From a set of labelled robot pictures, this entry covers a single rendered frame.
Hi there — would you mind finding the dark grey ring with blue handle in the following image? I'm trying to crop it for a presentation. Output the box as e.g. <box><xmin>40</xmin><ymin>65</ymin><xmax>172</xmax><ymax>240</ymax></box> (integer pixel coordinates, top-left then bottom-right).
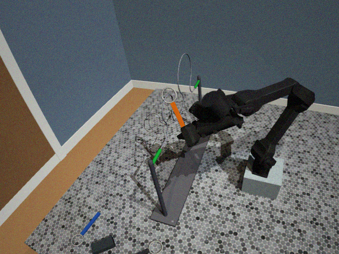
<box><xmin>71</xmin><ymin>212</ymin><xmax>101</xmax><ymax>246</ymax></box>

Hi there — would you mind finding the orange handle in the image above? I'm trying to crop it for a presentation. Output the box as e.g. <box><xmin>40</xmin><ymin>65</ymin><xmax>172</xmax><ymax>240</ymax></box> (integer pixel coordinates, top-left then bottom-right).
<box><xmin>161</xmin><ymin>87</ymin><xmax>185</xmax><ymax>127</ymax></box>

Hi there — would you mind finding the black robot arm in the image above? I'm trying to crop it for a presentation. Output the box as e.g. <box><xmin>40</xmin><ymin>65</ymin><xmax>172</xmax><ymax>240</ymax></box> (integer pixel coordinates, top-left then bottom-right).
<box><xmin>189</xmin><ymin>77</ymin><xmax>315</xmax><ymax>178</ymax></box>

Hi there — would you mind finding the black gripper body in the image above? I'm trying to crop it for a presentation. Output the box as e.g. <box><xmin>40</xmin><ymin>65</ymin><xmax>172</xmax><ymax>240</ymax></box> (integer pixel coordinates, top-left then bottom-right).
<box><xmin>181</xmin><ymin>115</ymin><xmax>221</xmax><ymax>147</ymax></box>

